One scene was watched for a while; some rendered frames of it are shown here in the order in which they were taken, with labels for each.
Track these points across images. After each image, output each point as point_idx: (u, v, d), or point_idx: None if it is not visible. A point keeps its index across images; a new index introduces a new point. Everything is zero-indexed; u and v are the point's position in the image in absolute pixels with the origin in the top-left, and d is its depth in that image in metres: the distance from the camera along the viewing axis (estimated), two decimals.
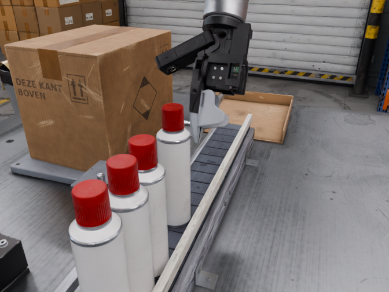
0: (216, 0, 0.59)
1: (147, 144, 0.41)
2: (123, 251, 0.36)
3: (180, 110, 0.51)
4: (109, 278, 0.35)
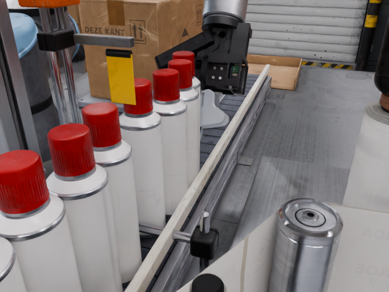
0: (215, 0, 0.59)
1: (189, 63, 0.47)
2: (160, 143, 0.43)
3: (190, 56, 0.52)
4: (148, 164, 0.42)
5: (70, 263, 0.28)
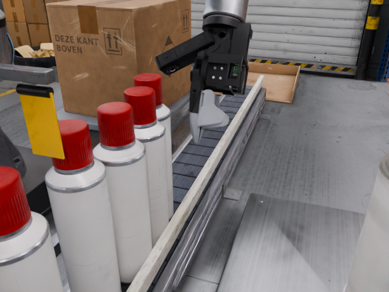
0: (216, 0, 0.59)
1: (149, 93, 0.37)
2: (105, 204, 0.32)
3: (155, 81, 0.41)
4: (88, 233, 0.31)
5: None
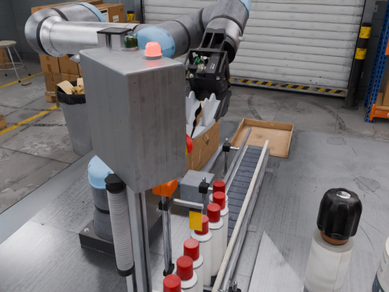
0: None
1: (224, 197, 0.88)
2: (211, 245, 0.84)
3: (223, 186, 0.93)
4: (205, 256, 0.83)
5: None
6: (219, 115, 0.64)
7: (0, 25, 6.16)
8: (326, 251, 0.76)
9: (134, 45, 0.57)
